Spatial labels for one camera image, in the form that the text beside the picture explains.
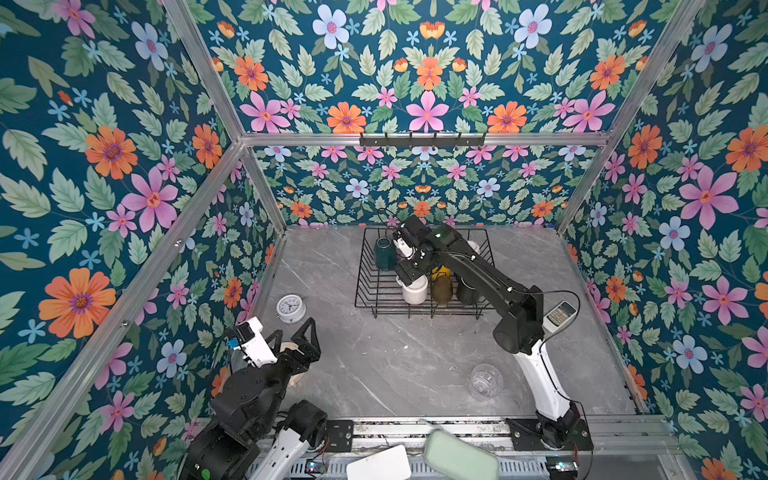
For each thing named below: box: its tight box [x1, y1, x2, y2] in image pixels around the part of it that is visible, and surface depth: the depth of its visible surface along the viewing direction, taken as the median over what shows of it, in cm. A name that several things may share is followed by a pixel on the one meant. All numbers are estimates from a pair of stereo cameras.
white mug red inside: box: [395, 274, 428, 305], surface depth 93 cm
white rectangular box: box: [346, 444, 412, 480], surface depth 68 cm
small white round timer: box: [276, 294, 307, 324], surface depth 95 cm
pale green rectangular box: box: [423, 428, 500, 480], surface depth 70 cm
